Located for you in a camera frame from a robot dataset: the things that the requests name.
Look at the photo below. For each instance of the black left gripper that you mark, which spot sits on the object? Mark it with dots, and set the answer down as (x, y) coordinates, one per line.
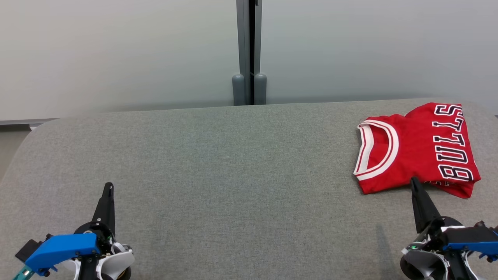
(97, 229)

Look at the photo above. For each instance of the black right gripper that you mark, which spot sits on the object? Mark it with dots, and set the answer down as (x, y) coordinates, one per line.
(441, 231)

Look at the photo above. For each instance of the red shirt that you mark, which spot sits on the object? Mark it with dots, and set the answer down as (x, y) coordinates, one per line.
(461, 189)

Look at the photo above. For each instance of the red and white jersey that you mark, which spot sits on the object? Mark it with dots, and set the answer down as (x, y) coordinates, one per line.
(416, 151)

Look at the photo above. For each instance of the grey fabric padded bench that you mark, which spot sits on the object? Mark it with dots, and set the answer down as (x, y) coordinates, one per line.
(233, 175)

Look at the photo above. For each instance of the blue left camera mount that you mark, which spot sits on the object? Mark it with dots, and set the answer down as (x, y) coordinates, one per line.
(62, 249)

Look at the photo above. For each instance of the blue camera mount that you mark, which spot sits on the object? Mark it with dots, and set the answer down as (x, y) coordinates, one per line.
(474, 247)
(62, 249)

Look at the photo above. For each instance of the blue right camera mount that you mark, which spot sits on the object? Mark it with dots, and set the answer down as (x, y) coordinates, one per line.
(474, 247)

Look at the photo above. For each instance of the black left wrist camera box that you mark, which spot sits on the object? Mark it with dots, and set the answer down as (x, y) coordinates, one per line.
(27, 249)

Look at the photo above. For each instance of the teal left camera connector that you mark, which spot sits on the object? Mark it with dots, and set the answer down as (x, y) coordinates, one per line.
(23, 274)

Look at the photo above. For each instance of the grey cylindrical post foot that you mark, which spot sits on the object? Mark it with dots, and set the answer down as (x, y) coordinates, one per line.
(238, 91)
(260, 90)

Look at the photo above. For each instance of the grey partition post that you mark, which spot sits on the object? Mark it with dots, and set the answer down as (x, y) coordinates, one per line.
(244, 39)

